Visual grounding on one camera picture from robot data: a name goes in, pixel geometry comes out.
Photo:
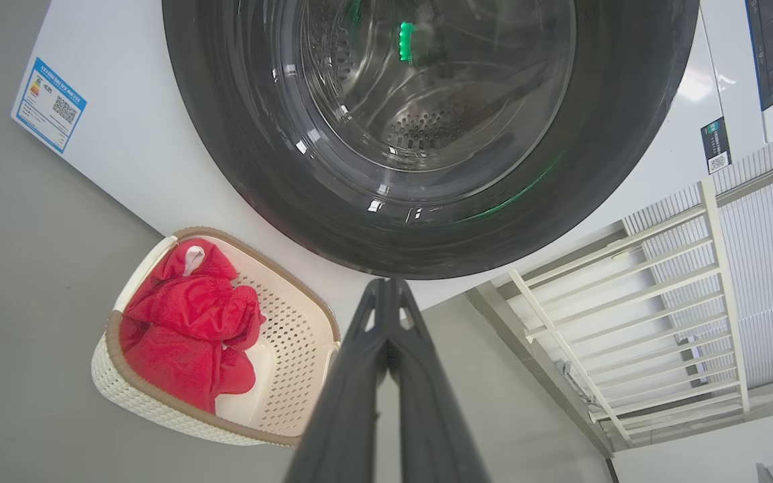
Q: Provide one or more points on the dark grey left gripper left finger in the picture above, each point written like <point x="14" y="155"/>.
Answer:
<point x="346" y="429"/>

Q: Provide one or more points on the red garment with elastic waistband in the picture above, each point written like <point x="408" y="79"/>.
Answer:
<point x="185" y="302"/>

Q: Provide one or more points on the cream laundry basket brown rim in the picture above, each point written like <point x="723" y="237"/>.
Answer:
<point x="292" y="349"/>

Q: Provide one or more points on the white front-load washing machine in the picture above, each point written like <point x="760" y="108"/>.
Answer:
<point x="131" y="134"/>

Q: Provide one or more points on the white slatted rack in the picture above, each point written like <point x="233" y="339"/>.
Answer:
<point x="715" y="268"/>

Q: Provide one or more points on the black QR code sticker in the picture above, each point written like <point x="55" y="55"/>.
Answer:
<point x="715" y="144"/>

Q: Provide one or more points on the dark grey glass washer door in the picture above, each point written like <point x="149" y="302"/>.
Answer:
<point x="239" y="134"/>

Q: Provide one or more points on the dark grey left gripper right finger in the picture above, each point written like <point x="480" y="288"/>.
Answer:
<point x="433" y="429"/>

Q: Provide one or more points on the blue energy label sticker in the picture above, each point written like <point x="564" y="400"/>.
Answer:
<point x="49" y="104"/>

